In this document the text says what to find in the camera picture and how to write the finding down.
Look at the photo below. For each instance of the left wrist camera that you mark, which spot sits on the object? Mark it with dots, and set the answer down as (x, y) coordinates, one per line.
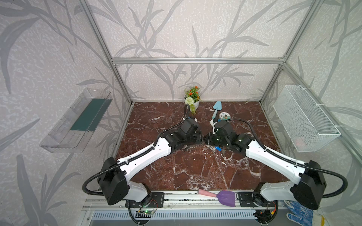
(188, 128)

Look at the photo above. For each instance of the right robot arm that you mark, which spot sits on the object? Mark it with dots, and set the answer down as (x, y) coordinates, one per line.
(306, 182)

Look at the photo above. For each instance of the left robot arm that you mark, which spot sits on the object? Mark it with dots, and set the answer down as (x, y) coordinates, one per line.
(114, 180)

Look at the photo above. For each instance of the teal toy trowel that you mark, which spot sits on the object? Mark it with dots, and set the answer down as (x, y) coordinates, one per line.
(217, 107)

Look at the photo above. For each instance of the potted artificial flowers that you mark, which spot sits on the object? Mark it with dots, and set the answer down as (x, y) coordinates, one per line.
(192, 98)

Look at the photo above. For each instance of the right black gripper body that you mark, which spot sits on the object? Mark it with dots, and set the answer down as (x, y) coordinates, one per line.
(212, 139)

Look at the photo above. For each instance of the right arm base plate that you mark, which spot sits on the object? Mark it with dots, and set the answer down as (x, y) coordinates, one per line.
(249, 199)

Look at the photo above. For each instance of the white wire basket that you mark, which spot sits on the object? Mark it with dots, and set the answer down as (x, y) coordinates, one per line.
(307, 125)

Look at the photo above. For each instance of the blue dotted work glove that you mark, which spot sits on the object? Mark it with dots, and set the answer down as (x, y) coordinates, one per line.
(303, 216)

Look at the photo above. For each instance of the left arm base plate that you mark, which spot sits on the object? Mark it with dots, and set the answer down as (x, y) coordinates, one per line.
(153, 200)

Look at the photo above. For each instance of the clear plastic wall shelf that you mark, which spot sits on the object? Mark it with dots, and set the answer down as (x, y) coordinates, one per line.
(76, 127)

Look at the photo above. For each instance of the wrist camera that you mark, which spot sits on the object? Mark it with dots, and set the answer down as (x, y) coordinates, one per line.
(188, 128)
(221, 128)

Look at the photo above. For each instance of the purple toy shovel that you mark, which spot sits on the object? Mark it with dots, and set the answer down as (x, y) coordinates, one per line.
(226, 198)

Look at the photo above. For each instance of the green circuit board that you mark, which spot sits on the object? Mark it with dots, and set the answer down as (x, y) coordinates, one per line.
(145, 213)

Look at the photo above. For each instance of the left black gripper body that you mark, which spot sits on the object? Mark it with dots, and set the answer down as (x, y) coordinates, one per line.
(195, 138)

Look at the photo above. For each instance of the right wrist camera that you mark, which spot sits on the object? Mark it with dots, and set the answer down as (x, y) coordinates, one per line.
(221, 128)

